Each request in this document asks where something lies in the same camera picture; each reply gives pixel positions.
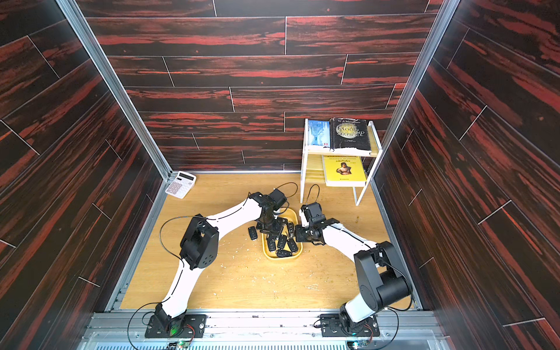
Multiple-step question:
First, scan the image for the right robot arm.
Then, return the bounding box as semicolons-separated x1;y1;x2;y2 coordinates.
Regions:
295;202;412;329

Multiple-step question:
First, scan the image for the black car key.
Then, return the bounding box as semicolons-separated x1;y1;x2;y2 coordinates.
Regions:
248;226;258;241

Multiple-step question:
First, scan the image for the blue white book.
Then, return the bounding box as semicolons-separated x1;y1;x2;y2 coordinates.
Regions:
307;120;330;148

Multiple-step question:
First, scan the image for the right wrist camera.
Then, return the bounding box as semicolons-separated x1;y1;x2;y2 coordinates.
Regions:
300;202;326;227

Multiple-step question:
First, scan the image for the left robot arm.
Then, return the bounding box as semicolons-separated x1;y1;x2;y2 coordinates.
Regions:
149;189;287;337

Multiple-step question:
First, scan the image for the yellow storage tray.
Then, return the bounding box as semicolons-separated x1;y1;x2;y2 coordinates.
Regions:
262;209;303;261

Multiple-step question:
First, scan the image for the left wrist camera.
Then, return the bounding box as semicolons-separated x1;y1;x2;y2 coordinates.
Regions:
268;189;287;211

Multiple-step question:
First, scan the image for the yellow paperback book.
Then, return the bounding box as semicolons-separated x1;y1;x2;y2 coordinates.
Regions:
322;155;367;187

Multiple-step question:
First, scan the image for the white wire shelf rack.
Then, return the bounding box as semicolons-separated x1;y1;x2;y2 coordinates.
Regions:
300;118;384;205

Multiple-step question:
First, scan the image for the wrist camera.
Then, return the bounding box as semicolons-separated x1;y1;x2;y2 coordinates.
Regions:
300;202;326;227
268;189;287;211

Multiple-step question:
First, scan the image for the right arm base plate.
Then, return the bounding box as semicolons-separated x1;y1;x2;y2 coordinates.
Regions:
313;314;380;337

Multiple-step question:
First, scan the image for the white calculator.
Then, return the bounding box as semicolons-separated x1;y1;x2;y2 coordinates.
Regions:
166;171;196;199

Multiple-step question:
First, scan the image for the black hardcover book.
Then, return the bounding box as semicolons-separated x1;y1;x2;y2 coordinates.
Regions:
330;118;371;156

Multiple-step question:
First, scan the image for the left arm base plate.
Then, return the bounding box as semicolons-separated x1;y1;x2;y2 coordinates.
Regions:
144;314;207;340

